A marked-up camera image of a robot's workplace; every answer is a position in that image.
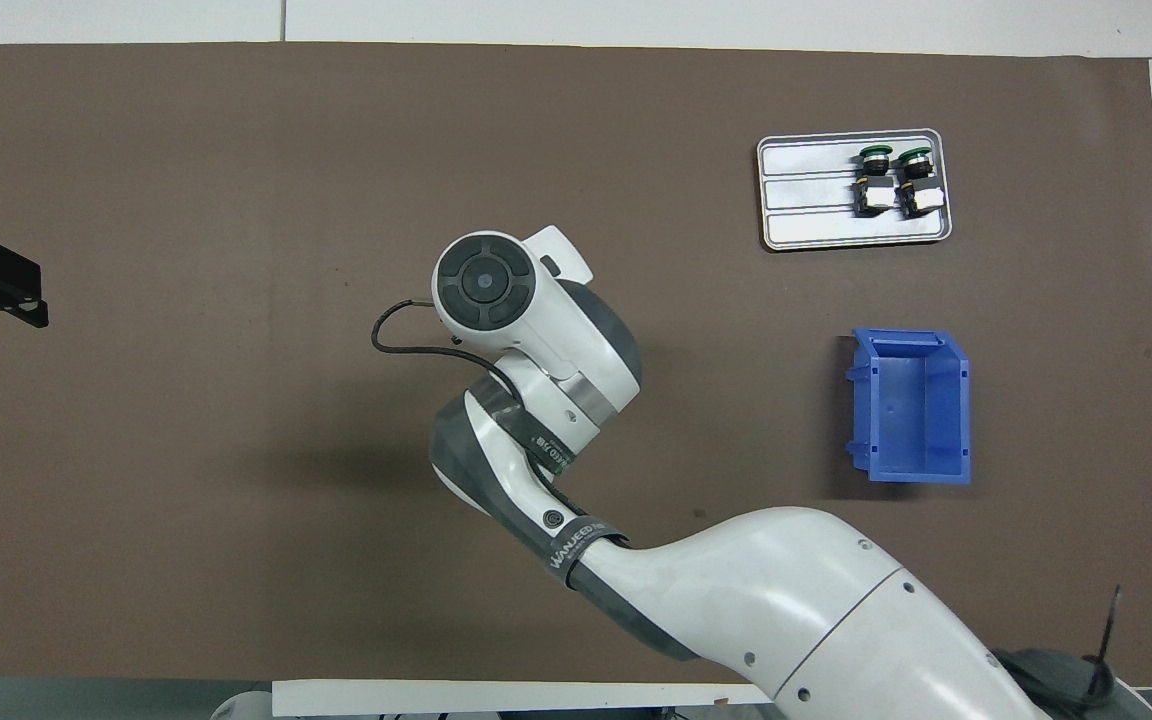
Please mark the brown table mat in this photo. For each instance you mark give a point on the brown table mat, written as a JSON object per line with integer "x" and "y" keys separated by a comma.
{"x": 186, "y": 500}

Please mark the blue plastic storage bin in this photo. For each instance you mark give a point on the blue plastic storage bin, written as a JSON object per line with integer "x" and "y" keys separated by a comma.
{"x": 911, "y": 410}

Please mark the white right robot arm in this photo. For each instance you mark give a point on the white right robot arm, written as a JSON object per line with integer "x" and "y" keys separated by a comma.
{"x": 786, "y": 580}

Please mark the white mounting board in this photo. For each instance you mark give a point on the white mounting board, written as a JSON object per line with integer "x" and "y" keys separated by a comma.
{"x": 486, "y": 698}

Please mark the silver metal tray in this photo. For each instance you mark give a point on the silver metal tray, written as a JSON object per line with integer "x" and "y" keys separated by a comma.
{"x": 806, "y": 210}

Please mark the green push button switch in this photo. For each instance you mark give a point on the green push button switch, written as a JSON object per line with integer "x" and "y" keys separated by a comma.
{"x": 873, "y": 185}
{"x": 918, "y": 185}

